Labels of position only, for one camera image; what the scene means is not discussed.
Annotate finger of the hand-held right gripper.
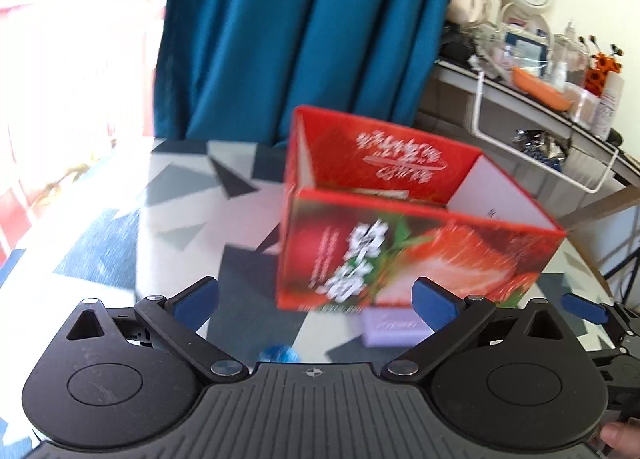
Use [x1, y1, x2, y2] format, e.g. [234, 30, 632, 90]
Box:
[561, 293, 638, 340]

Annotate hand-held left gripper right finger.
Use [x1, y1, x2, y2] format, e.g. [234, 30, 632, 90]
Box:
[385, 277, 568, 381]

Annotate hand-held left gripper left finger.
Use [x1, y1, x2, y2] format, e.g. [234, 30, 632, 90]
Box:
[66, 276, 249, 380]

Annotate purple rectangular box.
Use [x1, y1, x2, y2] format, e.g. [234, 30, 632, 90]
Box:
[361, 306, 436, 347]

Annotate red strawberry print cardboard box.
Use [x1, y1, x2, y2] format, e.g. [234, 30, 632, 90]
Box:
[275, 105, 568, 312]

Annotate person's right hand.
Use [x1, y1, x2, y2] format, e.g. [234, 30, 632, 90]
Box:
[600, 425, 640, 459]

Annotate black tripod stand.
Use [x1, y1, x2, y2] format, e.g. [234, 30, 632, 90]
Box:
[597, 234, 640, 285]

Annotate silver blue foil packet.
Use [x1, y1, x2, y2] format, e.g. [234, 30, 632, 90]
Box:
[511, 129, 568, 167]

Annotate white spray bottle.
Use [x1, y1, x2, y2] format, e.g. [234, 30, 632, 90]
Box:
[592, 71, 626, 140]

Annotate cotton swab container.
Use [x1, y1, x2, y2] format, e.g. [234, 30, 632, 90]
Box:
[567, 89, 601, 127]

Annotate orange tray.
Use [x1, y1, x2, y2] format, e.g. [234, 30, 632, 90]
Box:
[511, 66, 573, 112]

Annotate orange artificial flowers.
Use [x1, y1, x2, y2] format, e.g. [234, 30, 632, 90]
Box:
[582, 36, 626, 90]

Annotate clear plastic storage box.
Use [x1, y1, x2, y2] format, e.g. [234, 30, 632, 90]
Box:
[500, 24, 553, 77]

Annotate teal curtain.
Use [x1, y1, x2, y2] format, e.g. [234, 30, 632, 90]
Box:
[152, 0, 461, 144]

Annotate white bag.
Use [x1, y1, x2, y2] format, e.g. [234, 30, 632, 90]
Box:
[445, 0, 503, 27]

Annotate white wire rack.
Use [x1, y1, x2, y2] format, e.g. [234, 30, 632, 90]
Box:
[470, 71, 621, 194]

